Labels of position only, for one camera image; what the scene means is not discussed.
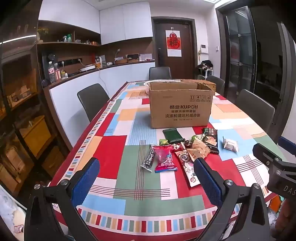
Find white power cable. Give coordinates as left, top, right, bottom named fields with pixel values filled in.
left=98, top=67, right=110, bottom=93

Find colourful patchwork tablecloth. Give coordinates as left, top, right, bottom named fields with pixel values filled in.
left=47, top=81, right=287, bottom=241

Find dark green snack packet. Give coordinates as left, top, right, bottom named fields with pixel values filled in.
left=162, top=128, right=185, bottom=144

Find tan snack packet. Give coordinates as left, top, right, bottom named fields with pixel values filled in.
left=191, top=139, right=210, bottom=151
left=186, top=148, right=211, bottom=164

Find grey dining chair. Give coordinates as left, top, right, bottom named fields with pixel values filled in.
left=149, top=67, right=172, bottom=80
left=205, top=75, right=225, bottom=96
left=235, top=89, right=275, bottom=134
left=77, top=83, right=110, bottom=123

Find glass front display cabinet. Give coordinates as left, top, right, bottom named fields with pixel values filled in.
left=0, top=5, right=70, bottom=197

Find white plastic bag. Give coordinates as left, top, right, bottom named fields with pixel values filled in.
left=0, top=185, right=26, bottom=235

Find pink red snack packet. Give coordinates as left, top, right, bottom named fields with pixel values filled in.
left=151, top=144, right=178, bottom=174

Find clear water bottle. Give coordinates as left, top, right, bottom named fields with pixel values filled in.
left=48, top=61, right=57, bottom=84

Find dark brown door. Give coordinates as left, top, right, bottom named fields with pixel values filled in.
left=151, top=17, right=198, bottom=80

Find brown cardboard box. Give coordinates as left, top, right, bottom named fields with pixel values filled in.
left=148, top=79, right=216, bottom=129

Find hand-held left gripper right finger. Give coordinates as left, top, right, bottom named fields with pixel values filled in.
left=193, top=158, right=271, bottom=241

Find bear print snack packet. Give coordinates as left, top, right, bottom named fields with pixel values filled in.
left=174, top=149, right=201, bottom=188

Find wooden wall shelf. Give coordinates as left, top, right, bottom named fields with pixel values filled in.
left=37, top=20, right=101, bottom=47

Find black food print packet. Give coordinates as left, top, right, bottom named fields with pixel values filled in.
left=203, top=127, right=220, bottom=154

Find red wall calendar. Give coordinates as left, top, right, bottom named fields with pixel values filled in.
left=166, top=30, right=182, bottom=57

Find long black snack stick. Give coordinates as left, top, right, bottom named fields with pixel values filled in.
left=141, top=146, right=158, bottom=173

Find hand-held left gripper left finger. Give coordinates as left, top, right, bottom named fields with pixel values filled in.
left=24, top=158, right=101, bottom=241

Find dark sliding door frame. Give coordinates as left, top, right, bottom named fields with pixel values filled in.
left=277, top=22, right=296, bottom=141

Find small white snack packet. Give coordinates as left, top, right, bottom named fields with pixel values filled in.
left=223, top=137, right=239, bottom=153

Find dark glass door cabinet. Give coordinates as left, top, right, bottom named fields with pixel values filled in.
left=216, top=6, right=258, bottom=93

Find white sideboard counter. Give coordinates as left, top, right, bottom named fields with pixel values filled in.
left=43, top=61, right=156, bottom=142

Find white wall cabinets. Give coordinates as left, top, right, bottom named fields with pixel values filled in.
left=99, top=1, right=153, bottom=45

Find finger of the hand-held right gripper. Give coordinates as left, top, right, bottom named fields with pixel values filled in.
left=253, top=143, right=284, bottom=170
left=278, top=136, right=296, bottom=158

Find black bag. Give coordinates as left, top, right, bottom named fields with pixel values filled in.
left=198, top=60, right=214, bottom=70

